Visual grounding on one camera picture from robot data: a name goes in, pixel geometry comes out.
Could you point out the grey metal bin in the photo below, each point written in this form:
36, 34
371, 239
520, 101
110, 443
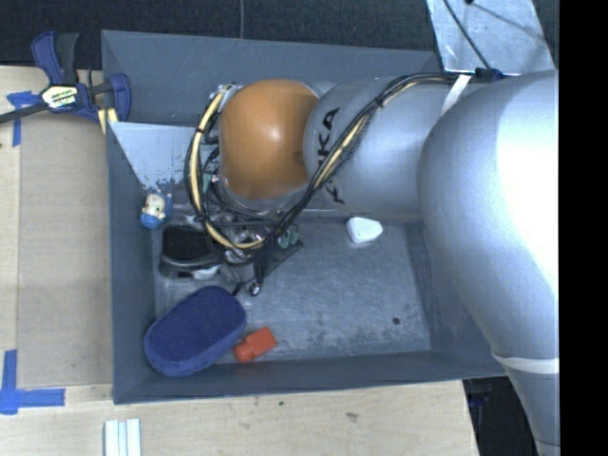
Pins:
332, 297

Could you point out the pale wood flat board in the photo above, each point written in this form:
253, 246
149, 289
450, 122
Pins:
62, 254

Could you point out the small red-orange block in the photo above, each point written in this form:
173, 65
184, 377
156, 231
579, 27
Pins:
255, 345

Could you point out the white triangular piece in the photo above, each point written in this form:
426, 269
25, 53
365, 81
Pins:
363, 230

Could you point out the blue sponge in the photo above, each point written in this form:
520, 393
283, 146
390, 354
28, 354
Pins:
192, 333

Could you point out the blue and white toy figure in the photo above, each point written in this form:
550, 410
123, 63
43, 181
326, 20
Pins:
155, 209

